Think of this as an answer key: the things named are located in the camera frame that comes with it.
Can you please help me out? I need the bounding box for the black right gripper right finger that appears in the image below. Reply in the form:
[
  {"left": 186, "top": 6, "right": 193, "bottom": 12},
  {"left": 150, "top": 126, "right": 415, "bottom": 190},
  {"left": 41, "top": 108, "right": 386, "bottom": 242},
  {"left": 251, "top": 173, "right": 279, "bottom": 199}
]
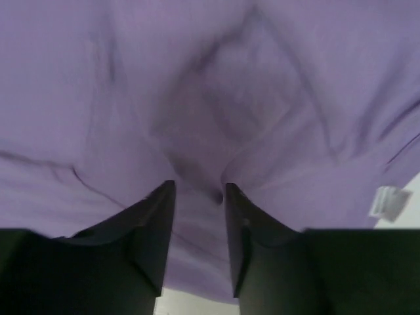
[{"left": 225, "top": 183, "right": 419, "bottom": 315}]

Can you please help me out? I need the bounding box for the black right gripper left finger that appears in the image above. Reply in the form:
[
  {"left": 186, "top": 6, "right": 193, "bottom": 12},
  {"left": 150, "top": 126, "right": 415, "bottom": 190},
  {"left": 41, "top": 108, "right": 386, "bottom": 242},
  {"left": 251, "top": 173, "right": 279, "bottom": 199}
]
[{"left": 1, "top": 180, "right": 176, "bottom": 315}]

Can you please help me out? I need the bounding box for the lilac t shirt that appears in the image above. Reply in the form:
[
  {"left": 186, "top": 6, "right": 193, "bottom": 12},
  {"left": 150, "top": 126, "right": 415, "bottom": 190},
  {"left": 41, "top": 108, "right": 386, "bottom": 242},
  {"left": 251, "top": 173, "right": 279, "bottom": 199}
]
[{"left": 1, "top": 1, "right": 419, "bottom": 303}]

